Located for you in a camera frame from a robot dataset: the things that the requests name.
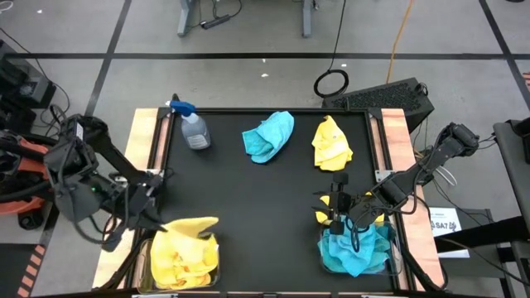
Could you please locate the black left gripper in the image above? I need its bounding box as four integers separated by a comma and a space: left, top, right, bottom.
102, 181, 168, 252

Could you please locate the black equipment case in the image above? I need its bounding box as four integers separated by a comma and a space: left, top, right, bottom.
0, 39, 57, 133

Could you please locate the black metal beam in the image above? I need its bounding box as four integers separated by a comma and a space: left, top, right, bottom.
434, 215, 530, 254

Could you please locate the yellow extension cord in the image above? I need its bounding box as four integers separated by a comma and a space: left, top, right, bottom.
385, 0, 416, 84

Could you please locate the wooden table side board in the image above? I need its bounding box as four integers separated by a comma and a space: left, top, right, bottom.
91, 108, 171, 290
370, 108, 446, 291

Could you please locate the white paper sign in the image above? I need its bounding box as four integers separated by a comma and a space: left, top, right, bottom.
428, 206, 471, 258

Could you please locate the black aluminium table frame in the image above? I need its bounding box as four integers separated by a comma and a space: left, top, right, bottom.
99, 94, 451, 298

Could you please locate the dark grey side table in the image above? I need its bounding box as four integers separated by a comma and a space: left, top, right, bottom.
492, 118, 530, 233

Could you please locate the spray bottle with blue trigger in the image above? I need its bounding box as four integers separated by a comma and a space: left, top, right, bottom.
164, 99, 212, 151

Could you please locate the blue microfiber towel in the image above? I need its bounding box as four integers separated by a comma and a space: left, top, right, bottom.
241, 110, 296, 165
330, 248, 393, 277
345, 223, 394, 260
317, 229, 357, 270

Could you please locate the grey desk leg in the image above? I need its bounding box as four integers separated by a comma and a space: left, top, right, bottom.
176, 0, 196, 37
301, 0, 315, 39

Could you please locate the orange and black vacuum cleaner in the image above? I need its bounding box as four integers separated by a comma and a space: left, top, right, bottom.
0, 127, 59, 231

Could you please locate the black cable with coil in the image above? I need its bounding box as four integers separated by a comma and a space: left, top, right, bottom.
312, 0, 351, 99

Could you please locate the black power strip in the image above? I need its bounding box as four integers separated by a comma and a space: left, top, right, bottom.
200, 14, 232, 31

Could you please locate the black perforated computer case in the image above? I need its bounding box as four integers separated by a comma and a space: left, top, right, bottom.
321, 77, 436, 134

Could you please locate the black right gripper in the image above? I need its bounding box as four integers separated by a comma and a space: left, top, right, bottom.
311, 172, 387, 236

